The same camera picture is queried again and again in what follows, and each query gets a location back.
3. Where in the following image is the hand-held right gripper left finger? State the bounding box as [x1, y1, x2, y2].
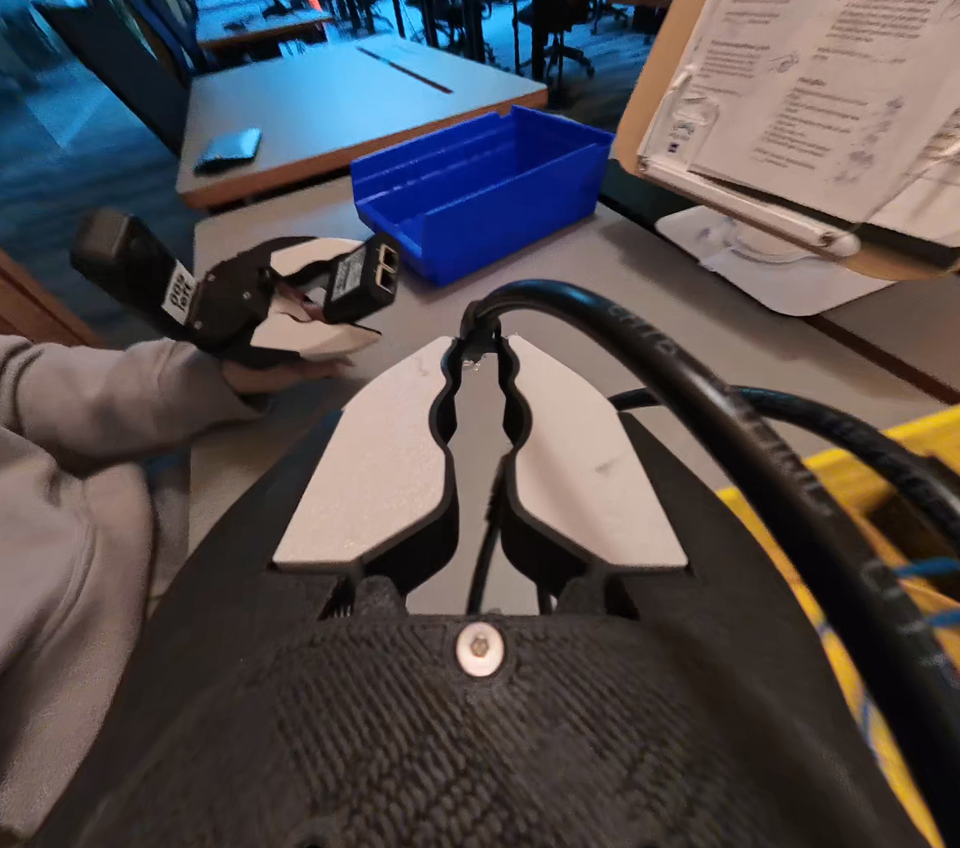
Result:
[271, 336, 460, 575]

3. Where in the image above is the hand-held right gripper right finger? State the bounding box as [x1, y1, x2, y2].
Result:
[498, 334, 691, 575]

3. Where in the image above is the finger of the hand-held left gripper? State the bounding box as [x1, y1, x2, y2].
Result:
[251, 310, 384, 362]
[268, 237, 369, 288]

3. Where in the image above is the black ethernet splitter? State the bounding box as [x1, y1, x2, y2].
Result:
[322, 233, 401, 324]

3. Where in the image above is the black cable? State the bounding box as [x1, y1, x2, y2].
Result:
[459, 280, 960, 823]

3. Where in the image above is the blue plastic bin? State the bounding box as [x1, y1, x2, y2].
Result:
[351, 104, 616, 287]

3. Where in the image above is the yellow plastic bin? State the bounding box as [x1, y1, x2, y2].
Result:
[716, 406, 960, 848]

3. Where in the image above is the blue ethernet cable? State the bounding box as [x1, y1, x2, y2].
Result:
[817, 556, 960, 774]

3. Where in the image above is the person's left forearm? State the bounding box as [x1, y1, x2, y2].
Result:
[0, 334, 271, 482]

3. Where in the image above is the grey desk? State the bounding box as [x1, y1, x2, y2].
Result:
[187, 177, 946, 609]

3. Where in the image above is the person's left hand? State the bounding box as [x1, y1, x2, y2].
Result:
[221, 355, 355, 397]

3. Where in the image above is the black wallet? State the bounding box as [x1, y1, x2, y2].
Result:
[193, 128, 264, 176]

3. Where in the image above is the wood-edged grey table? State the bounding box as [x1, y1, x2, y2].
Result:
[176, 34, 549, 212]

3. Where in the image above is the wooden background table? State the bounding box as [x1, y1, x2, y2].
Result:
[193, 1, 335, 69]

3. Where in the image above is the person's arm grey sleeve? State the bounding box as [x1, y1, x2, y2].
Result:
[0, 413, 198, 845]

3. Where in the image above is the black office chair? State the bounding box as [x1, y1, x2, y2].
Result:
[517, 0, 597, 84]

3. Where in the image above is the instruction sheet on stand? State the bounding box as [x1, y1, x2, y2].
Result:
[611, 0, 960, 318]

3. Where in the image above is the printed instruction sheet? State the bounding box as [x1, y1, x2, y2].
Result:
[637, 0, 960, 227]

